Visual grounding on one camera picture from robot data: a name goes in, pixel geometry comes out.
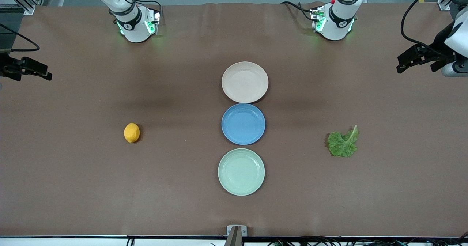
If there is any yellow lemon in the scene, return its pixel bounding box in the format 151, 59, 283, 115
124, 123, 140, 143

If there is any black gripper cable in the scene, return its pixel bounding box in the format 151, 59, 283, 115
0, 23, 40, 53
401, 0, 451, 50

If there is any grey metal camera bracket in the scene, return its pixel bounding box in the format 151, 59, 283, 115
226, 225, 248, 246

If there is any black left arm base cable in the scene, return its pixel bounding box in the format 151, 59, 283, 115
281, 1, 317, 22

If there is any brown table cover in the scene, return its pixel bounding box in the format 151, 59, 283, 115
0, 3, 468, 237

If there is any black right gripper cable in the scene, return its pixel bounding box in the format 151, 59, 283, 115
0, 23, 40, 53

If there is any blue round plate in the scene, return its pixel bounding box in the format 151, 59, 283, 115
221, 103, 266, 145

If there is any light green round plate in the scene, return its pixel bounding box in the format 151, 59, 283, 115
218, 148, 265, 196

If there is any green lettuce leaf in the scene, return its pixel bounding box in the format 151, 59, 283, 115
327, 125, 359, 158

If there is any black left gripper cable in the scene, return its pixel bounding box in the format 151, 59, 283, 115
401, 0, 451, 50

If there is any beige round plate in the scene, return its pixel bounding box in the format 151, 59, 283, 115
222, 61, 269, 103

